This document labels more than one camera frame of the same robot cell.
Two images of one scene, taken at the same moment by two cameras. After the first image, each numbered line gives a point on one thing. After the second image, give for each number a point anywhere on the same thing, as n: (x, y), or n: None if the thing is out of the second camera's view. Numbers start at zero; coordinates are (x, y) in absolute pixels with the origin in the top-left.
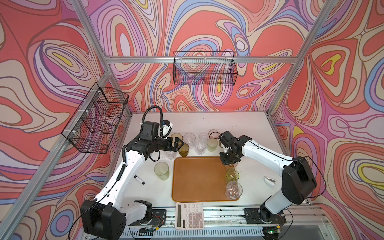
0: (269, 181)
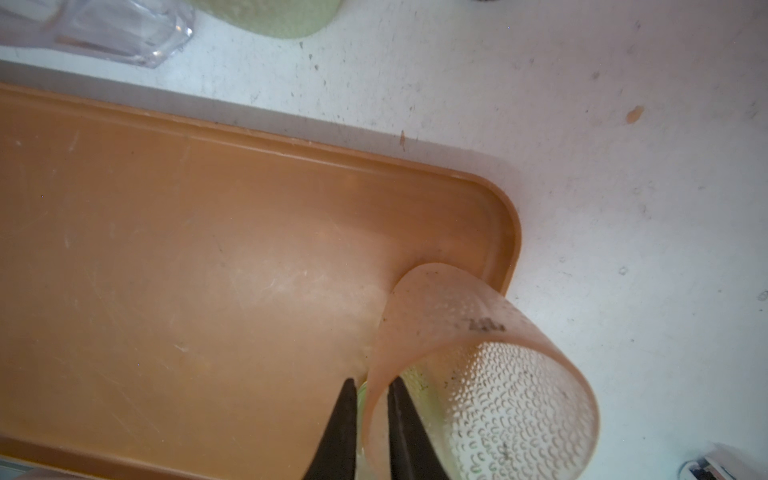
0: (705, 468)
